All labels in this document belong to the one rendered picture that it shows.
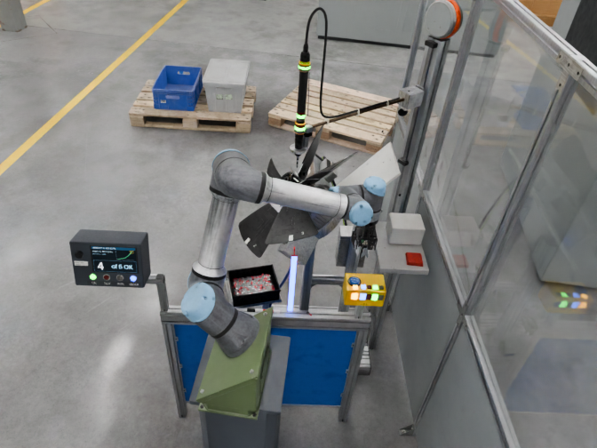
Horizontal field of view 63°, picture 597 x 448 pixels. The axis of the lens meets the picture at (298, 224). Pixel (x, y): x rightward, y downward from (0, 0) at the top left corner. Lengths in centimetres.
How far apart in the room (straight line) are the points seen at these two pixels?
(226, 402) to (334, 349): 83
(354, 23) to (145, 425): 607
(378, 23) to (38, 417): 629
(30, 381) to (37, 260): 100
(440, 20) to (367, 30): 531
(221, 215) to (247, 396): 56
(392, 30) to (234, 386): 652
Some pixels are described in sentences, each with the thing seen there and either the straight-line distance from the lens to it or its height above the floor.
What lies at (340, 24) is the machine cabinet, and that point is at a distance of 756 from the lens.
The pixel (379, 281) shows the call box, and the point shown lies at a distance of 204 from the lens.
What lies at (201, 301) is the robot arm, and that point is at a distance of 154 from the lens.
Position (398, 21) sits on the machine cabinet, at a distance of 755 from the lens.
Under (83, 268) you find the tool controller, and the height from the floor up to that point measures 115.
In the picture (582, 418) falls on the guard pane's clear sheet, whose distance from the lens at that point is 151.
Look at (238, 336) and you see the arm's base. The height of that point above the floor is 123.
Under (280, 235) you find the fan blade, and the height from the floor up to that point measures 117.
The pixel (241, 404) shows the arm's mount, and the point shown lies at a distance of 165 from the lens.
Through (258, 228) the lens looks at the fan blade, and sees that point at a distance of 232.
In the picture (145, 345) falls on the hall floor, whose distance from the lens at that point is 318.
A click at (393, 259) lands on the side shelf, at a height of 86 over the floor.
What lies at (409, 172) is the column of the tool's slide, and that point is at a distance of 260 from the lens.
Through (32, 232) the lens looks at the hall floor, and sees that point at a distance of 414.
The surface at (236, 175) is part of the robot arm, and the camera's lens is 142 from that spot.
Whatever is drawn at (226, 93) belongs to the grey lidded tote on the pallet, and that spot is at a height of 36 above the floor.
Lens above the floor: 251
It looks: 40 degrees down
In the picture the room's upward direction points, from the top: 5 degrees clockwise
